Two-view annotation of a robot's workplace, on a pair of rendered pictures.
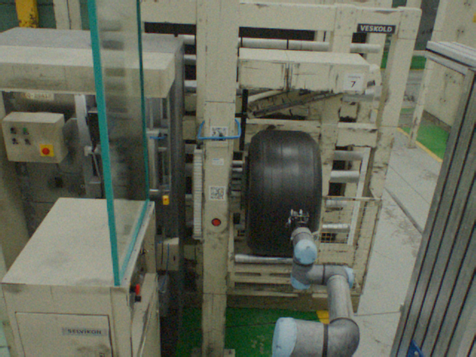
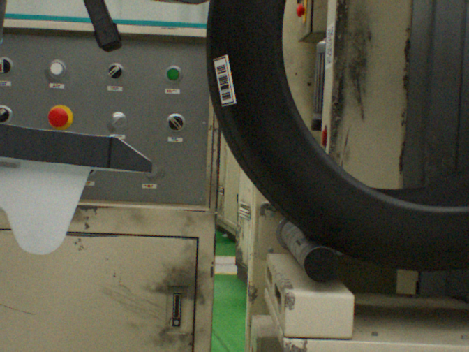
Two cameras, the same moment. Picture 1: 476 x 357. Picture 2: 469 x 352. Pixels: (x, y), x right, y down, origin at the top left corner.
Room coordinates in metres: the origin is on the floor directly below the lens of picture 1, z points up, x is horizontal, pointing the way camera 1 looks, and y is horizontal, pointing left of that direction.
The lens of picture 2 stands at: (1.71, -1.44, 1.07)
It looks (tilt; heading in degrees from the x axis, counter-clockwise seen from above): 3 degrees down; 90
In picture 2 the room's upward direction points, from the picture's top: 3 degrees clockwise
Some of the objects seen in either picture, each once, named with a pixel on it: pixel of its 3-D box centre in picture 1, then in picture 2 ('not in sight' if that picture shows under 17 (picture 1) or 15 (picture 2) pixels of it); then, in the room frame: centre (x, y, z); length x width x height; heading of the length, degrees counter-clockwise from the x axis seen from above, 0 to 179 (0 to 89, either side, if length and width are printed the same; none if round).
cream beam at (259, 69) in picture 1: (300, 71); not in sight; (2.27, -0.27, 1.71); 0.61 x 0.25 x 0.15; 92
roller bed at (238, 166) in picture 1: (225, 180); not in sight; (2.34, 0.08, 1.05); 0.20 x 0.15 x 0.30; 92
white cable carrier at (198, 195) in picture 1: (198, 194); not in sight; (1.91, 0.19, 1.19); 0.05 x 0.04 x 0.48; 2
